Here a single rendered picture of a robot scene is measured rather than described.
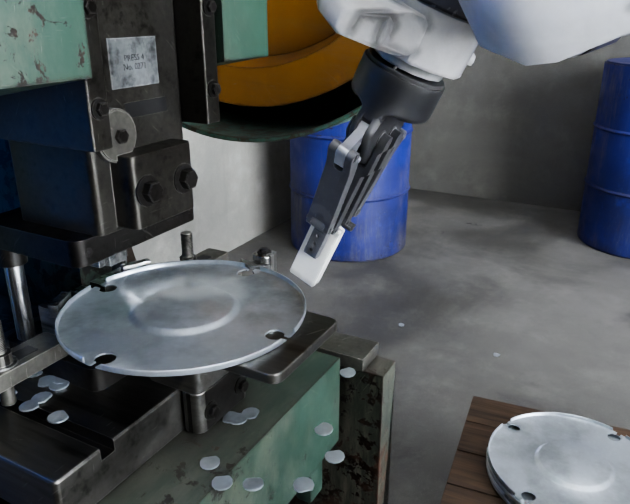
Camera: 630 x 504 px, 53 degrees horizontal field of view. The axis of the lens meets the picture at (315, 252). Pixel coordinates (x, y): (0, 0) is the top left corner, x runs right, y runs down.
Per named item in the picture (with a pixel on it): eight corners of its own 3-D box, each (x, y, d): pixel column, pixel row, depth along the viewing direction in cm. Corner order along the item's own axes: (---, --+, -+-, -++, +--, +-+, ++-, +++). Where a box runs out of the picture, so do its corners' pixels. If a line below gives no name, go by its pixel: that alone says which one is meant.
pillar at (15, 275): (40, 334, 79) (21, 229, 74) (25, 342, 77) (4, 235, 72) (28, 330, 80) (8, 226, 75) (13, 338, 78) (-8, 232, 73)
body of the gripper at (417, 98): (430, 89, 48) (378, 189, 53) (460, 80, 55) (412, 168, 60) (351, 44, 50) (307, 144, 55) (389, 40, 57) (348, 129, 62)
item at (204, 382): (338, 412, 78) (340, 315, 73) (279, 482, 67) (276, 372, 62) (181, 361, 89) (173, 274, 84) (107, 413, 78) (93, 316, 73)
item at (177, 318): (-1, 334, 70) (-3, 328, 70) (172, 251, 93) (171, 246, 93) (206, 409, 57) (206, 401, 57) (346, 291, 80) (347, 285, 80)
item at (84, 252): (200, 235, 84) (197, 196, 82) (83, 291, 67) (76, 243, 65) (111, 217, 91) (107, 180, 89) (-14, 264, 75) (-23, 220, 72)
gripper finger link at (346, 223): (362, 112, 57) (368, 110, 58) (316, 212, 62) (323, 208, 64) (398, 134, 56) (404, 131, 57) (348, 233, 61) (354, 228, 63)
